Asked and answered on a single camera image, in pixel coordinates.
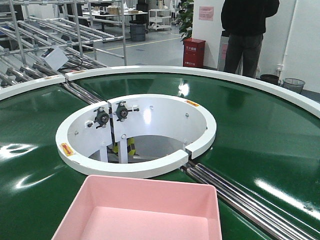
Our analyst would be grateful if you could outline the dark grey trash bin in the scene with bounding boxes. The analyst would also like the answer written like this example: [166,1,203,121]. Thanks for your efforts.
[129,20,146,42]

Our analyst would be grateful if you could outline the person in dark clothes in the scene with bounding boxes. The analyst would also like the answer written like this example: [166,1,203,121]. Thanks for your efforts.
[220,0,280,78]

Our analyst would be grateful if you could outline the metal roller rack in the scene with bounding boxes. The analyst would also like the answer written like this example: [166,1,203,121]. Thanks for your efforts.
[0,0,125,89]

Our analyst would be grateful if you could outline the steel conveyor rollers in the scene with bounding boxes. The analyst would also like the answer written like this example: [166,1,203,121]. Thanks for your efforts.
[180,161,315,240]

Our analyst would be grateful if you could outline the red fire extinguisher box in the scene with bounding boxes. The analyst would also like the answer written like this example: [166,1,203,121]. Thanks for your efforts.
[182,38,206,68]

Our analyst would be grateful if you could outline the white outer conveyor rim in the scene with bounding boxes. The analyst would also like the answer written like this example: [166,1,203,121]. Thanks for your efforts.
[0,65,320,117]

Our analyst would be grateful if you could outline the green circular conveyor belt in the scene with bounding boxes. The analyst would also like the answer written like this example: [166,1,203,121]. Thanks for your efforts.
[0,73,320,240]

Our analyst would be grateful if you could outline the pink plastic bin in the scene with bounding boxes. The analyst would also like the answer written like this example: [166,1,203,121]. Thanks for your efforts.
[53,175,222,240]

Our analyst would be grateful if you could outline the green potted plant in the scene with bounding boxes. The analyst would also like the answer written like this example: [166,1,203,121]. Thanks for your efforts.
[177,0,194,41]

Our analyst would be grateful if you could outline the white inner conveyor ring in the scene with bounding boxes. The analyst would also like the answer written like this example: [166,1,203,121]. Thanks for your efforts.
[55,93,218,180]

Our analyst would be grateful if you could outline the white shelf cart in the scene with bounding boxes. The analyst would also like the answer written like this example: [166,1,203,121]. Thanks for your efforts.
[148,9,172,31]

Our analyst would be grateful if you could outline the black mesh waste basket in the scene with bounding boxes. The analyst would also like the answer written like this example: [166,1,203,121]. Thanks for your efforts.
[282,78,305,94]

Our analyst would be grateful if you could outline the white control box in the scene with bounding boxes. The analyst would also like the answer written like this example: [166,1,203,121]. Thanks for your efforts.
[40,46,69,71]

